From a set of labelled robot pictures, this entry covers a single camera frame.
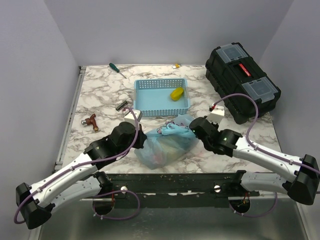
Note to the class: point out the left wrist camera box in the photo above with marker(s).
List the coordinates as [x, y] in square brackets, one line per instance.
[133, 117]

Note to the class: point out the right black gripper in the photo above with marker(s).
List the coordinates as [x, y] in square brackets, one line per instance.
[214, 124]

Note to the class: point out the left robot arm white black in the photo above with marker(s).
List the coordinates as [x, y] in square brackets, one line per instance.
[82, 178]

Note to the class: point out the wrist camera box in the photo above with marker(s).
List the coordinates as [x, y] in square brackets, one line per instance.
[133, 117]
[216, 114]

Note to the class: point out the light blue plastic basket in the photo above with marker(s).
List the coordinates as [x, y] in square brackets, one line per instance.
[153, 97]

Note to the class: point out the light blue plastic bag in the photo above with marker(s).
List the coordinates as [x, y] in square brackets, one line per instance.
[167, 143]

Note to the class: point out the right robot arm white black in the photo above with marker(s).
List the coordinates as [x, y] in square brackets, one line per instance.
[297, 177]

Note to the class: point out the green handled screwdriver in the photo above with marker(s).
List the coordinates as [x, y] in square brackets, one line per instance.
[114, 68]

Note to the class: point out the black plastic toolbox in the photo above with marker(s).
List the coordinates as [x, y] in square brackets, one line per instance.
[231, 70]

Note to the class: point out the yellow fake starfruit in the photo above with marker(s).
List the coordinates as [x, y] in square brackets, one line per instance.
[177, 93]

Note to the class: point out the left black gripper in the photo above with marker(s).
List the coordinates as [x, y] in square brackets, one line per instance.
[141, 138]

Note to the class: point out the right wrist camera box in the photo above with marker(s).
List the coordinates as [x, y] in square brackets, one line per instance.
[216, 114]

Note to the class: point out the small yellow white object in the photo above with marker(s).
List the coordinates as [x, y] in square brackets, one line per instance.
[175, 66]

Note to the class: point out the aluminium frame rail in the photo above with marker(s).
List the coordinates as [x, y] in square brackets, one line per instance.
[66, 134]

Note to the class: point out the brown metal faucet tap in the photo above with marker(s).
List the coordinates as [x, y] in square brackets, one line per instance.
[91, 121]

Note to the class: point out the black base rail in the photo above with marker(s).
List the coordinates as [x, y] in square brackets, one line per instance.
[151, 190]

